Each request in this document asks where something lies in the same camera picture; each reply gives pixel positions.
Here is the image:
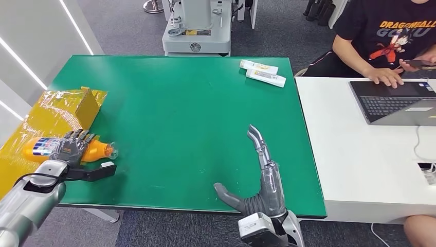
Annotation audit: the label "white furniture leg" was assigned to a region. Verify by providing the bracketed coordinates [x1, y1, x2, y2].
[329, 0, 348, 30]

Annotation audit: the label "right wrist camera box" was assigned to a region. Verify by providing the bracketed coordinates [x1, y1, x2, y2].
[238, 211, 285, 247]

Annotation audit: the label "person's left hand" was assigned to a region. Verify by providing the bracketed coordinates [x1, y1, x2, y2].
[398, 46, 436, 73]

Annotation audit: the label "black and white desk device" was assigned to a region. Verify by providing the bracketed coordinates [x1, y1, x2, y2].
[417, 162, 436, 186]

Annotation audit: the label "white tube with grey print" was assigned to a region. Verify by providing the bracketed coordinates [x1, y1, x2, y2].
[245, 68, 287, 89]

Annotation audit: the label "black objects on floor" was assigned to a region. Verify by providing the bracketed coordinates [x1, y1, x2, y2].
[303, 0, 336, 27]

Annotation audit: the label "white cable on desk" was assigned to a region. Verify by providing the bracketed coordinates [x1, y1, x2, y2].
[413, 126, 436, 164]

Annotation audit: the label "white cable on floor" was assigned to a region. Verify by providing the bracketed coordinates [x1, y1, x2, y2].
[370, 223, 391, 247]

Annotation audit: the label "white table leg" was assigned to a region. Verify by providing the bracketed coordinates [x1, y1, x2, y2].
[83, 208, 120, 224]

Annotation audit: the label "yellow taped cardboard box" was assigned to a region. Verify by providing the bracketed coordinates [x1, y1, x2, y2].
[0, 86, 108, 200]

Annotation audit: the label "white tube with yellow print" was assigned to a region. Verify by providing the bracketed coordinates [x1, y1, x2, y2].
[239, 59, 279, 76]

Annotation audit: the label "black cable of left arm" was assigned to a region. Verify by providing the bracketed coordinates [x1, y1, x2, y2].
[13, 172, 65, 188]

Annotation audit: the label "dark grey laptop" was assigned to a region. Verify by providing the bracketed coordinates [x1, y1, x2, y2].
[349, 80, 436, 127]

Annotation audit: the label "person's right hand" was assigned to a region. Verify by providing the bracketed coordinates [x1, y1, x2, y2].
[362, 67, 405, 90]

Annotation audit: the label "orange detergent bottle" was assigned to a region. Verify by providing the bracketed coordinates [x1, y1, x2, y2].
[22, 137, 119, 164]

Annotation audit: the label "dark smartphone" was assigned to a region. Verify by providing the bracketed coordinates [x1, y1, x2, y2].
[404, 59, 436, 70]

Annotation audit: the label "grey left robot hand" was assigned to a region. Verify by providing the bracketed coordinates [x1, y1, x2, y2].
[49, 129, 96, 168]

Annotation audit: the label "person's bare leg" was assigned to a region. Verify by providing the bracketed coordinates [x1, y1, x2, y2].
[403, 215, 436, 247]

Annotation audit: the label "white furniture panel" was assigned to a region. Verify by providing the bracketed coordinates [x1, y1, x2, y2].
[237, 0, 259, 30]

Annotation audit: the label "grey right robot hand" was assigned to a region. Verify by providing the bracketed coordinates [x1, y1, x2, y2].
[213, 124, 287, 217]

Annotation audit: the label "chrome chair base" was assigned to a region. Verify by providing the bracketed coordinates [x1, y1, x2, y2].
[143, 0, 165, 14]

